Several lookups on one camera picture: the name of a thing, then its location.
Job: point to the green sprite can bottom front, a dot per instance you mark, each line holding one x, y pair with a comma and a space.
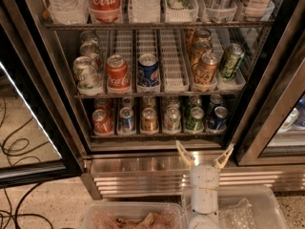
194, 120

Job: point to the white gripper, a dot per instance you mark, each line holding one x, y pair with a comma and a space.
204, 176

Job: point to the white green can middle shelf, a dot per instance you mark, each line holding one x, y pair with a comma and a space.
86, 73

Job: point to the blue pepsi can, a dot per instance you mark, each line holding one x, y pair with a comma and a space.
218, 118
216, 100

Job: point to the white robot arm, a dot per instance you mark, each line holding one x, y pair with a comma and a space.
203, 221

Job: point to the blue pepsi can middle shelf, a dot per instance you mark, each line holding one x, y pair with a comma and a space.
148, 70

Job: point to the red coke can bottom front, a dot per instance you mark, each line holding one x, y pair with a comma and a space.
102, 123

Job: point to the clear water bottle top centre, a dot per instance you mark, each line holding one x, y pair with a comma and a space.
144, 11

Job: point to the blue white can bottom front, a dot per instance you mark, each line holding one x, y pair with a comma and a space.
127, 119

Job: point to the red coca-cola bottle top shelf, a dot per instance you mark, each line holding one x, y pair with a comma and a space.
104, 11

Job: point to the clear water bottle top left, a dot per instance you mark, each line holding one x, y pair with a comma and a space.
68, 12

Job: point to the clear plastic bin left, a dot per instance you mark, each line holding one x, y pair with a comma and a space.
134, 215

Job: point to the clear plastic bin right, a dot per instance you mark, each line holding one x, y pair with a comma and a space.
243, 207

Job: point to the orange can middle front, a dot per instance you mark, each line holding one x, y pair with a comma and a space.
206, 67

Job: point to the glass fridge door left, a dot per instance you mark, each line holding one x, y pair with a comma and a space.
40, 137

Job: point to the empty white can tray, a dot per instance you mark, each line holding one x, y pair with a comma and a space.
175, 76

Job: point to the red coca-cola can middle shelf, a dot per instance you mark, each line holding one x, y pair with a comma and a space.
118, 72

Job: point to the clear water bottle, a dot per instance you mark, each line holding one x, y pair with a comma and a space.
68, 12
144, 11

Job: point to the blue pepsi can bottom front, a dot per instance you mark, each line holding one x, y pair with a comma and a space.
218, 118

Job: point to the green can middle right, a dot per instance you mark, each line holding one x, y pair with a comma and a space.
230, 61

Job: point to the orange can bottom front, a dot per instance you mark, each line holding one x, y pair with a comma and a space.
149, 122

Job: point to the blue pepsi can bottom behind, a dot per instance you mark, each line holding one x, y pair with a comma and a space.
216, 100

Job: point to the clear plastic bin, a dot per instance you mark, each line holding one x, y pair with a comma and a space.
134, 215
243, 207

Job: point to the orange can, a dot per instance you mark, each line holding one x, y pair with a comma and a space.
149, 122
206, 67

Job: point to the white green can bottom front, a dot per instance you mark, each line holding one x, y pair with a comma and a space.
172, 120

